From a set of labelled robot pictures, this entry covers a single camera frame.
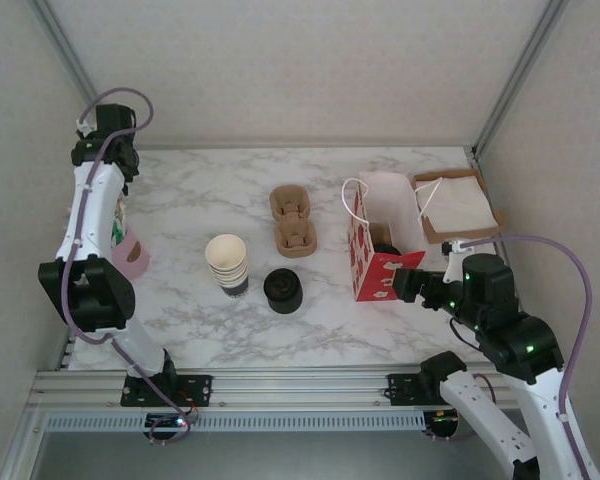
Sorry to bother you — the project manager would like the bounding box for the red white patterned gift bag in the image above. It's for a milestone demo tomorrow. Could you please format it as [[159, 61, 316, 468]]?
[[341, 171, 444, 303]]

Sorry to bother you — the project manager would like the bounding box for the brown pulp cup carrier stack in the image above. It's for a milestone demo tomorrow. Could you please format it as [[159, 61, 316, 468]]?
[[268, 183, 320, 260]]

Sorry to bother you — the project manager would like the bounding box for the black plastic lids stack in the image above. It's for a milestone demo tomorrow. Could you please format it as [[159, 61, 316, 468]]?
[[262, 267, 304, 316]]

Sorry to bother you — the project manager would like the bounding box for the brown cardboard tray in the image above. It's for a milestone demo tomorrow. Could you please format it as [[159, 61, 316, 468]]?
[[410, 168, 506, 245]]

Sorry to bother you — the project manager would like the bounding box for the white napkin stack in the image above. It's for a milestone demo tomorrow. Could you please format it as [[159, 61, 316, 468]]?
[[415, 175, 499, 236]]

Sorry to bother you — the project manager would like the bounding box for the green white wrapped straw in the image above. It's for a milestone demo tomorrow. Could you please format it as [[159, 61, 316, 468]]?
[[111, 199, 127, 246]]

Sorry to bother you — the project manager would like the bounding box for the pink cup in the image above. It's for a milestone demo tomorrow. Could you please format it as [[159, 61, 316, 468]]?
[[111, 225, 152, 280]]

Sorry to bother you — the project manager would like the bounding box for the small black controller board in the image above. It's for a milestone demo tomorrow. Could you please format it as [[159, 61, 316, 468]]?
[[427, 409, 461, 426], [144, 413, 187, 432]]

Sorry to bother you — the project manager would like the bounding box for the paper cup stack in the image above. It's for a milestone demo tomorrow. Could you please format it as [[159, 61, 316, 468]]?
[[204, 234, 250, 300]]

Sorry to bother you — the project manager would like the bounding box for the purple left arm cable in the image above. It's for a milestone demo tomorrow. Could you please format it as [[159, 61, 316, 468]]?
[[62, 87, 191, 446]]

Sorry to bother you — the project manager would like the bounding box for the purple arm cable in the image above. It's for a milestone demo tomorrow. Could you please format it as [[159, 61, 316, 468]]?
[[62, 87, 191, 446], [432, 234, 594, 480]]

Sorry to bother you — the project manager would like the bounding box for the aluminium frame post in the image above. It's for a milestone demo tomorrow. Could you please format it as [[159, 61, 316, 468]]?
[[470, 0, 571, 157], [27, 0, 129, 156]]

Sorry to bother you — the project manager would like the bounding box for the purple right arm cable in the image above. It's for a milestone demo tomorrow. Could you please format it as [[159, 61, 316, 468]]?
[[432, 234, 594, 480]]

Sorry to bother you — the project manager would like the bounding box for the grey slotted cable duct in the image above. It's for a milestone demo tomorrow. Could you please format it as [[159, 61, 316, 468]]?
[[44, 412, 427, 432]]

